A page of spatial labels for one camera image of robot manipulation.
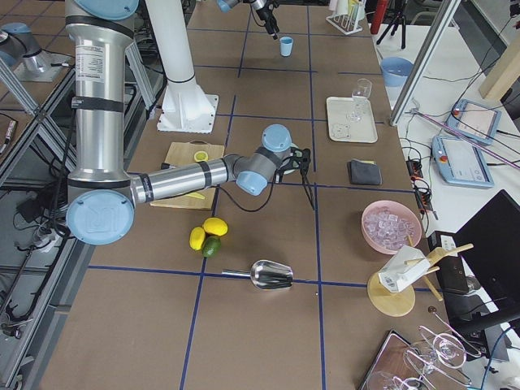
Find cream bear tray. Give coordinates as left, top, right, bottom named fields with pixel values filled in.
left=326, top=97, right=378, bottom=144

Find yellow lemon upper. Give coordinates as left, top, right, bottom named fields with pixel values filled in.
left=202, top=217, right=228, bottom=236

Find teach pendant near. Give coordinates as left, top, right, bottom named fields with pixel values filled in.
left=431, top=136, right=494, bottom=189

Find black camera tripod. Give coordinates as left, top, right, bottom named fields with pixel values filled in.
left=375, top=0, right=408, bottom=50

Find teach pendant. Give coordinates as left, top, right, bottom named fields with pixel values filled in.
left=446, top=99, right=501, bottom=145
left=431, top=136, right=494, bottom=189

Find yellow lemon lower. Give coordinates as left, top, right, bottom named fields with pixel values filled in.
left=188, top=226, right=206, bottom=251

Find half lemon slice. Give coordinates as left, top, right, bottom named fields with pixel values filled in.
left=193, top=150, right=209, bottom=163

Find red fire extinguisher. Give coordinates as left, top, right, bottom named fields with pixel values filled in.
left=370, top=0, right=388, bottom=35

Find wooden plank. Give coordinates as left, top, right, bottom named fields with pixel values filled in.
left=479, top=36, right=520, bottom=101

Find steel ice scoop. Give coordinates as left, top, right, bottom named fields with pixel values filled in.
left=221, top=259, right=293, bottom=290

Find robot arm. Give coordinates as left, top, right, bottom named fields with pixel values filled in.
left=217, top=0, right=280, bottom=40
left=66, top=1, right=310, bottom=245

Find green lime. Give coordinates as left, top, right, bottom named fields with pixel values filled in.
left=201, top=236, right=221, bottom=258

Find aluminium frame post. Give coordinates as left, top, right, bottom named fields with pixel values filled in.
left=389, top=0, right=461, bottom=126

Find dark serving tray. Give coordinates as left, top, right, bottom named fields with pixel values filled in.
left=357, top=329, right=413, bottom=389

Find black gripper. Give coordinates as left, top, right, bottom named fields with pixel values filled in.
left=250, top=0, right=280, bottom=40
left=277, top=146, right=315, bottom=210

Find white cup rack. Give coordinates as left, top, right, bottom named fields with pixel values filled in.
left=326, top=0, right=366, bottom=36

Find wooden cutting board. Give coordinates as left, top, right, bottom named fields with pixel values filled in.
left=149, top=141, right=224, bottom=210

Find round wooden stand base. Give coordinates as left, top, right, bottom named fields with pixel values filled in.
left=367, top=273, right=416, bottom=318

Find clear wine glass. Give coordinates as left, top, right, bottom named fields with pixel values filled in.
left=347, top=78, right=372, bottom=122

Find light blue plastic cup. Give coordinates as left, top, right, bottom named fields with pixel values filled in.
left=279, top=37, right=293, bottom=58

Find pink bowl with ice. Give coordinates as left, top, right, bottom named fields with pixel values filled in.
left=361, top=200, right=423, bottom=254

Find white carton on stand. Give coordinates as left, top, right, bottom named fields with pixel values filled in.
left=378, top=245, right=431, bottom=293

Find grey folded cloth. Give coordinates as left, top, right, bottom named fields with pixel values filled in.
left=347, top=159, right=382, bottom=185

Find teach pendant far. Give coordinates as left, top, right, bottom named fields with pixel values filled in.
left=446, top=99, right=501, bottom=145

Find upside-down wine glasses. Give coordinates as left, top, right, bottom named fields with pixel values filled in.
left=368, top=326, right=482, bottom=390

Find yellow plastic knife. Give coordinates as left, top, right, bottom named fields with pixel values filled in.
left=185, top=192, right=206, bottom=200

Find blue bowl with fork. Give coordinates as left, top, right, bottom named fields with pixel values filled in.
left=380, top=57, right=414, bottom=87

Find yellow lemon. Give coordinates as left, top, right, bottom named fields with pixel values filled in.
left=188, top=226, right=206, bottom=251
left=202, top=217, right=228, bottom=236

